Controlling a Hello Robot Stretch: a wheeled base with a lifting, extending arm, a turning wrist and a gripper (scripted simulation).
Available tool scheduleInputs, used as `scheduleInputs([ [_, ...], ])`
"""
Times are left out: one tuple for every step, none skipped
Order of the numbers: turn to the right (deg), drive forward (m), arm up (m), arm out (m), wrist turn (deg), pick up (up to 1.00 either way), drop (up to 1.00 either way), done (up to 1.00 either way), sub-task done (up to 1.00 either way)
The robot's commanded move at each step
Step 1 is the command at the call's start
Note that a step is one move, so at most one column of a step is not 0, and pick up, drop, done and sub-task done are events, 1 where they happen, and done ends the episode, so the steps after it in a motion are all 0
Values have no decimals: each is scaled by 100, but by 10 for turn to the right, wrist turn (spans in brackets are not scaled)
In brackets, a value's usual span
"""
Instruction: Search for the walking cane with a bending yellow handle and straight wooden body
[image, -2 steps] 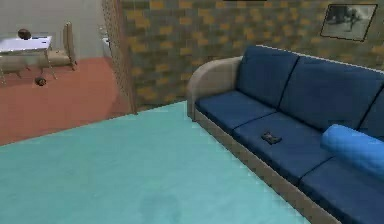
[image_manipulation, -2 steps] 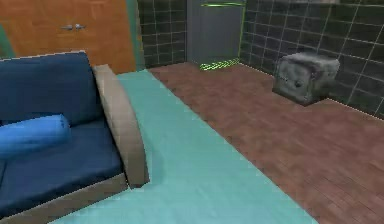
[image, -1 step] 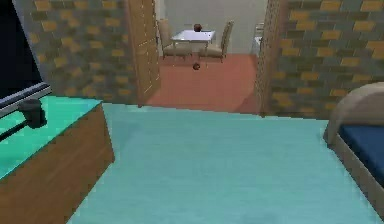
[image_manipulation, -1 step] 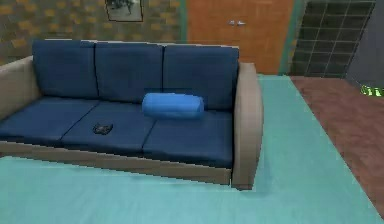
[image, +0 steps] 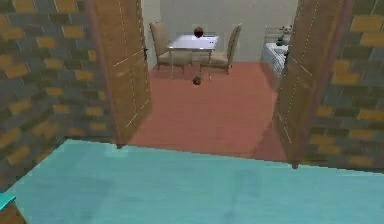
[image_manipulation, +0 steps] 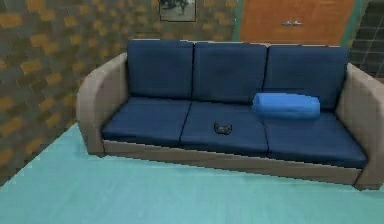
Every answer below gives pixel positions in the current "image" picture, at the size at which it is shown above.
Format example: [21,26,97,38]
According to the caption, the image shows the white square dining table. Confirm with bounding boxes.
[166,34,220,81]

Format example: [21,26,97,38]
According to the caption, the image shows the small white figurine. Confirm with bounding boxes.
[279,25,293,46]

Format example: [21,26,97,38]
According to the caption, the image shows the brown wooden room door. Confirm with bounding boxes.
[83,0,153,150]
[272,0,356,170]

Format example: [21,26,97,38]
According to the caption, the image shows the beige upholstered dining chair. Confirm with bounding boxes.
[148,21,194,75]
[199,23,244,76]

